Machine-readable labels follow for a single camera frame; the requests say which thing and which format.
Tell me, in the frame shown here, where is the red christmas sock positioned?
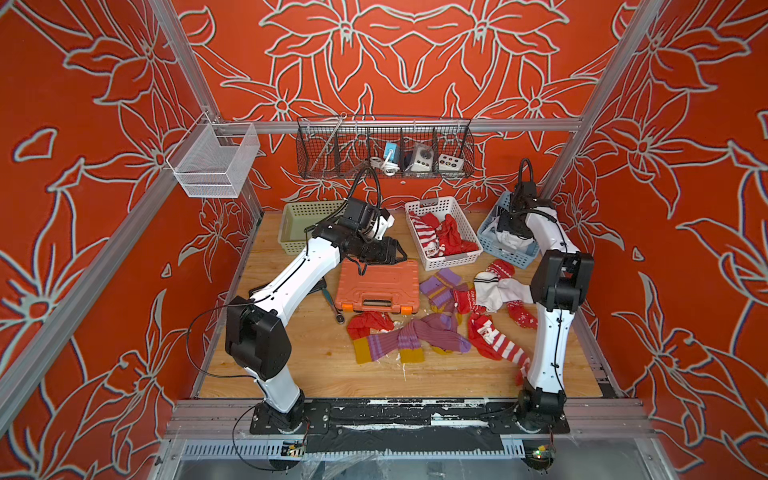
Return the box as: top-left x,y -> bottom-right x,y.
437,214 -> 478,256

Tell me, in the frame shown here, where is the purple yellow striped sock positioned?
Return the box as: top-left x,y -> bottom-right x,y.
420,268 -> 462,313

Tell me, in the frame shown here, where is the purple ribbed sock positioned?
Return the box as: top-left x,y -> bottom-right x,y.
353,313 -> 472,364

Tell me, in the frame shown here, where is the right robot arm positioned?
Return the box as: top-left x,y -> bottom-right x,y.
502,180 -> 594,433

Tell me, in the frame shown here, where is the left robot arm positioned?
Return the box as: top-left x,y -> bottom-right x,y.
225,199 -> 407,432

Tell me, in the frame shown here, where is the blue plastic basket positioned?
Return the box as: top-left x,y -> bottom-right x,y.
477,192 -> 539,269

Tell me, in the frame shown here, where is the green plastic basket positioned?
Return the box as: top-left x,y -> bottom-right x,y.
278,200 -> 343,256

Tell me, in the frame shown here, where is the white plastic basket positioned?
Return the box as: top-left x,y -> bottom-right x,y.
405,197 -> 483,271

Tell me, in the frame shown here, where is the orange plastic tool case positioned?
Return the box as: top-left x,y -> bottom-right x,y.
335,259 -> 420,315

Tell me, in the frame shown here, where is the white power adapter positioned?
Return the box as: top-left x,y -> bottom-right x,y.
370,142 -> 400,177

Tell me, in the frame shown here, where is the white black striped crew sock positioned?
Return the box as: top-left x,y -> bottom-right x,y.
473,271 -> 534,313

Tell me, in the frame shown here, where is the white button box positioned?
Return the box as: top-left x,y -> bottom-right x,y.
437,154 -> 465,176

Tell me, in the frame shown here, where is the ratchet wrench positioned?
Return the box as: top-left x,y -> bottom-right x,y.
321,288 -> 345,325

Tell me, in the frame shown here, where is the red crumpled sock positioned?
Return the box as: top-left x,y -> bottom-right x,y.
347,311 -> 395,340

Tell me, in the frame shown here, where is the white socket cube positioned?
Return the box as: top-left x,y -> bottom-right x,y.
406,143 -> 434,173

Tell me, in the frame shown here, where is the red white striped santa sock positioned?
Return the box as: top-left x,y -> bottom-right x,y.
468,313 -> 531,386

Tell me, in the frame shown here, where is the black wire wall basket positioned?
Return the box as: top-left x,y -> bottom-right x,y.
296,114 -> 476,180

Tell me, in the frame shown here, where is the white wire wall basket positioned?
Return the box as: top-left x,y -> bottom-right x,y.
167,124 -> 261,199

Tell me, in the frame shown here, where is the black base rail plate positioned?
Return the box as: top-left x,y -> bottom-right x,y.
249,398 -> 570,457

